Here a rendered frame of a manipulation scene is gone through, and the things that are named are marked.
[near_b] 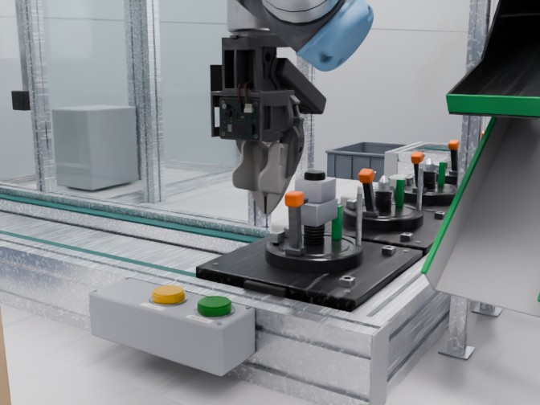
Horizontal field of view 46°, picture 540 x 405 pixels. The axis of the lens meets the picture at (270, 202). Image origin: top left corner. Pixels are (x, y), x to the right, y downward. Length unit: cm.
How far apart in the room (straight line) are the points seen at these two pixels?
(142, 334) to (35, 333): 25
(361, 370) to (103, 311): 33
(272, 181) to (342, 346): 21
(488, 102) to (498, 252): 17
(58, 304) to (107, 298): 21
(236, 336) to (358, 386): 15
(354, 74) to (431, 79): 67
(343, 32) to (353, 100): 366
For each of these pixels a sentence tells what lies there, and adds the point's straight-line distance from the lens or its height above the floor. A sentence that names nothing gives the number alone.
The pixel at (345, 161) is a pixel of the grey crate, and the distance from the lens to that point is 292.
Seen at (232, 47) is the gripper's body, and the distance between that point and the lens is 71.
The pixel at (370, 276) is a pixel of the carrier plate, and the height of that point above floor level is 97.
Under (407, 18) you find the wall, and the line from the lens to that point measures 449.
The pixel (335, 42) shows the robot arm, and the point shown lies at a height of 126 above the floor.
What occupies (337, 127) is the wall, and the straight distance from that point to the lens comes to 416.
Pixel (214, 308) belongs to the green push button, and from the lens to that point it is 73.
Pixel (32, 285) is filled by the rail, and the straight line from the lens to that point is 105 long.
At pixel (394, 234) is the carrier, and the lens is 105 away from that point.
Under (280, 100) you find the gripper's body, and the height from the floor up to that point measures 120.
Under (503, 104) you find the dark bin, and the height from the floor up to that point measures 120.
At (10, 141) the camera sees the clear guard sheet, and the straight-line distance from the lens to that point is 214.
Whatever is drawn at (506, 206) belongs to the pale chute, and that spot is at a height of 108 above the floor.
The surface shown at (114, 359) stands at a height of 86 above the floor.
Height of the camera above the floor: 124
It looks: 12 degrees down
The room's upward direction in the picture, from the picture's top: straight up
